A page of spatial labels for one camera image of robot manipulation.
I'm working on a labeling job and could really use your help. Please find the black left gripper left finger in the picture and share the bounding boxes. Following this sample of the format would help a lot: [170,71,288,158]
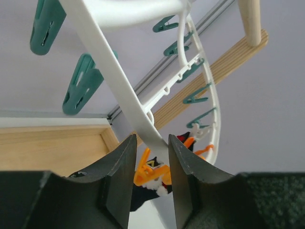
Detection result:
[69,135,137,229]

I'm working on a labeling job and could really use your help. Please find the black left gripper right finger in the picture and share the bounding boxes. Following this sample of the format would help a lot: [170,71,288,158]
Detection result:
[168,135,233,229]

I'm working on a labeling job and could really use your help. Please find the black patterned sock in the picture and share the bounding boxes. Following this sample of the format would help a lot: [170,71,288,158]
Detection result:
[130,156,173,212]

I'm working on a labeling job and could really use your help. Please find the white plastic sock hanger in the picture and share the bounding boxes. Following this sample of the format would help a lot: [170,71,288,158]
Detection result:
[61,0,221,164]

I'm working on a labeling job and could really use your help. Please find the wooden hanger stand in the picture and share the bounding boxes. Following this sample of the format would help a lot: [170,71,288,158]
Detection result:
[0,0,268,175]

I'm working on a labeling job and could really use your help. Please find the orange clothespin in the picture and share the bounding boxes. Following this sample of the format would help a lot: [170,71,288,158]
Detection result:
[183,137,214,160]
[133,148,172,186]

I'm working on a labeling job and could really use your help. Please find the teal clothespin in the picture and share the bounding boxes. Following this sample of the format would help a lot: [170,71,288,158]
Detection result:
[62,53,104,115]
[30,0,66,55]

